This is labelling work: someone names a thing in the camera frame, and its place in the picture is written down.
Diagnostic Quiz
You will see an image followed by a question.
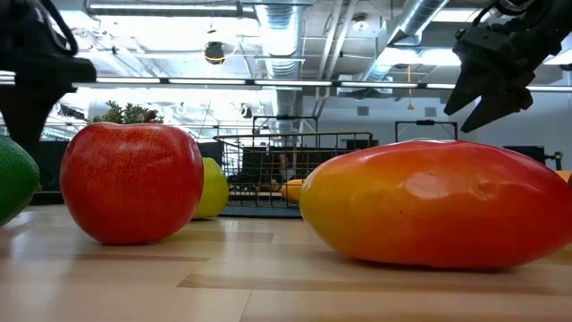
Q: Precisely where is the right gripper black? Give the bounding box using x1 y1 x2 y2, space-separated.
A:
443 24 563 133

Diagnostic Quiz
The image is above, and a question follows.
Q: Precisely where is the yellow hanging pendant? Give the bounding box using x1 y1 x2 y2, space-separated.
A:
405 64 415 111

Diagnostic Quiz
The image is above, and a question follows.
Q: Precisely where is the orange-yellow fruit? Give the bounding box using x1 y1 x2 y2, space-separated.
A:
280 178 309 205

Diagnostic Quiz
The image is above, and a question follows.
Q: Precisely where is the bright red apple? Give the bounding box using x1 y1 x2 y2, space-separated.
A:
59 122 206 246

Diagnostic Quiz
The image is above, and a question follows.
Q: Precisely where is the black monitor on stand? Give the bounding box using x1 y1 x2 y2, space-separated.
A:
503 145 564 171

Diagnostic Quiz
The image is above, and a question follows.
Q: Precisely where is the black ceiling dome camera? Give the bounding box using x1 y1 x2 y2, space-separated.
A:
204 40 226 66

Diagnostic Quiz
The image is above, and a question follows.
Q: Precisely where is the silver ventilation duct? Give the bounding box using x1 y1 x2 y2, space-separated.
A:
257 0 305 135

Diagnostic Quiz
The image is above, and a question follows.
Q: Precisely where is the person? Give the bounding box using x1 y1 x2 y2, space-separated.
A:
274 152 299 182

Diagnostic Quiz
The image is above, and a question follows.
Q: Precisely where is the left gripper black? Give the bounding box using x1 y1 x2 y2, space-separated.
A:
0 0 97 154

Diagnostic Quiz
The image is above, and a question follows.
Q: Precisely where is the red orange mango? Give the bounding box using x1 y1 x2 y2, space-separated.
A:
298 140 572 271

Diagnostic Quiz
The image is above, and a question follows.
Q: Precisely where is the black metal frame stand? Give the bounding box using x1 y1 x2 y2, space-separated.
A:
394 119 459 143

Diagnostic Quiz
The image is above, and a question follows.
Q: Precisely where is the round blue woven placemat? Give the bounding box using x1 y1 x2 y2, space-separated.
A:
220 203 305 219

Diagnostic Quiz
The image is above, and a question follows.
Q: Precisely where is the small green potted plant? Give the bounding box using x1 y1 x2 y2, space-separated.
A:
88 100 165 125

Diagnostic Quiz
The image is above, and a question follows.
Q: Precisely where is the dark green lime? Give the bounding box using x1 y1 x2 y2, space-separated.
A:
0 135 42 227

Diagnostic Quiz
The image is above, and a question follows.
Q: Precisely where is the wire produce basket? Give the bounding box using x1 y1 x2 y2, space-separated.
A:
213 131 375 209

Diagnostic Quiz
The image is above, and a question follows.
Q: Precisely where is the long ceiling light strip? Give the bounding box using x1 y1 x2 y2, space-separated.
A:
73 76 572 93

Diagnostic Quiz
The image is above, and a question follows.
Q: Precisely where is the yellow-green round fruit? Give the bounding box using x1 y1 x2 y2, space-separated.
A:
192 157 231 220

